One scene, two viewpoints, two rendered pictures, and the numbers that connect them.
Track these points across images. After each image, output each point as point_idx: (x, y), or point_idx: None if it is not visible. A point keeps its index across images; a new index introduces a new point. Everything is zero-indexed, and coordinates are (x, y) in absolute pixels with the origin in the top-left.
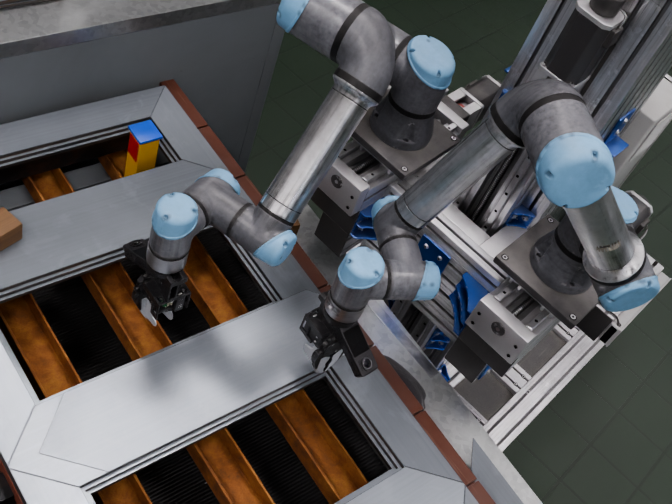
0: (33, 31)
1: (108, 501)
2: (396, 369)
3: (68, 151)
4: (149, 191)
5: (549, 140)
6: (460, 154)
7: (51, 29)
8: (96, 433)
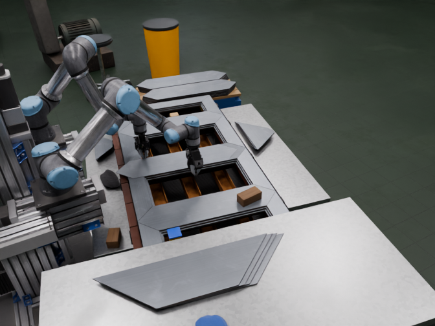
0: (225, 231)
1: None
2: (106, 180)
3: None
4: (180, 216)
5: (90, 43)
6: (96, 85)
7: (215, 232)
8: (220, 151)
